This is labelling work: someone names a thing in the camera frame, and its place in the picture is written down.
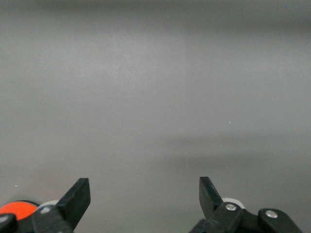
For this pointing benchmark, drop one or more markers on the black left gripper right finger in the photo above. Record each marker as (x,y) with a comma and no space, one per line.
(209,199)

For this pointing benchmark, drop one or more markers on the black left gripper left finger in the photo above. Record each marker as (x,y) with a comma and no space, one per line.
(75,201)

